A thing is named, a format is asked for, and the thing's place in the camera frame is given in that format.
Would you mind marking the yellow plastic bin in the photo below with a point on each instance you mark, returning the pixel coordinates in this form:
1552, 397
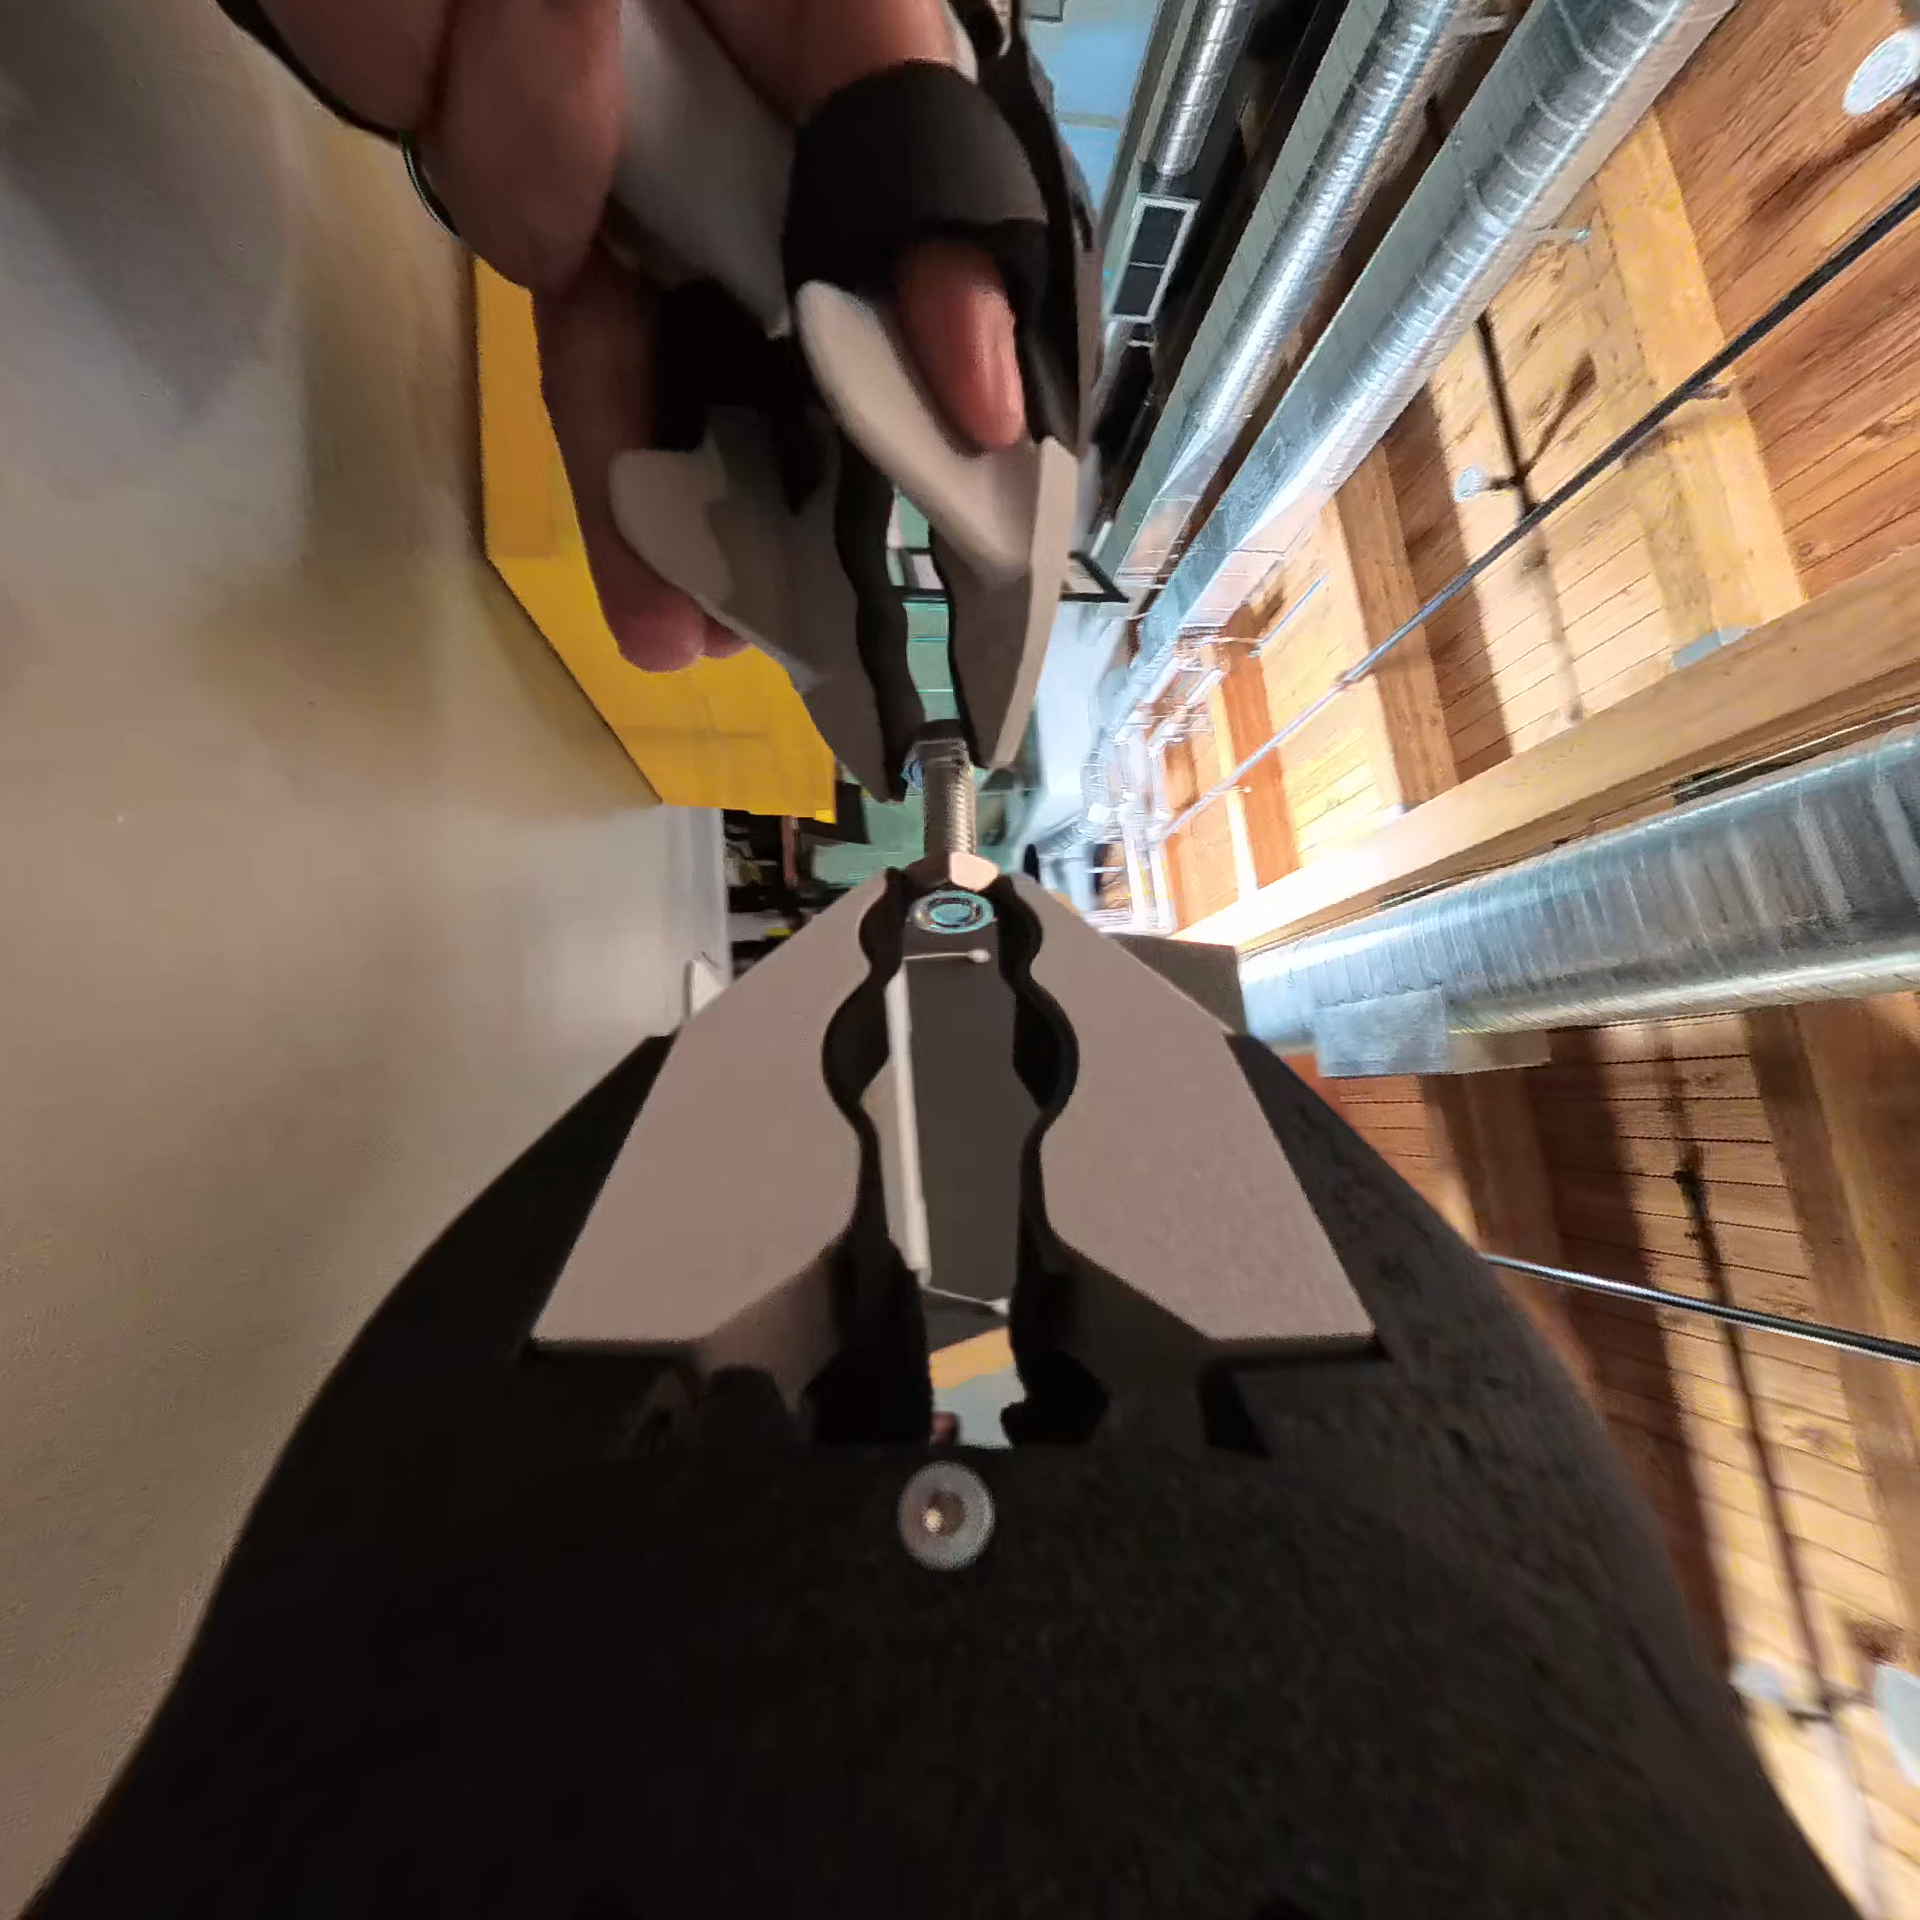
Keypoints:
600, 599

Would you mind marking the grey desk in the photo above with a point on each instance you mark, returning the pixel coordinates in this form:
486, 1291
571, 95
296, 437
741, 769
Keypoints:
224, 900

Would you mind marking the person's left hand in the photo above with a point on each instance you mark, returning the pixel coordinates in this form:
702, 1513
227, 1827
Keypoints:
510, 148

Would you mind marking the steel hex bolt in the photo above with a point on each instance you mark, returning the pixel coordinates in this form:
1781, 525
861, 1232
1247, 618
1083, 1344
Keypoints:
944, 818

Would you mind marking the steel hex nut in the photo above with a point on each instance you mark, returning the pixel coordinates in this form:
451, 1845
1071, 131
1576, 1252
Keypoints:
942, 884

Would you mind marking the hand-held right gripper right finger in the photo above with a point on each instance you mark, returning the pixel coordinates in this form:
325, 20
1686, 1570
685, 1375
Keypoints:
1200, 1185

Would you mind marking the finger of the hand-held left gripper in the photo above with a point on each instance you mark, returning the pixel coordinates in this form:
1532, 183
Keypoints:
751, 556
1004, 599

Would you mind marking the silver ventilation duct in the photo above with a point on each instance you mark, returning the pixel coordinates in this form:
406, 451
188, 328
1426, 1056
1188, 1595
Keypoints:
1651, 900
1426, 271

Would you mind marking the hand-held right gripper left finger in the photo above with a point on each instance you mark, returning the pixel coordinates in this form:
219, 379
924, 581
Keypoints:
722, 1185

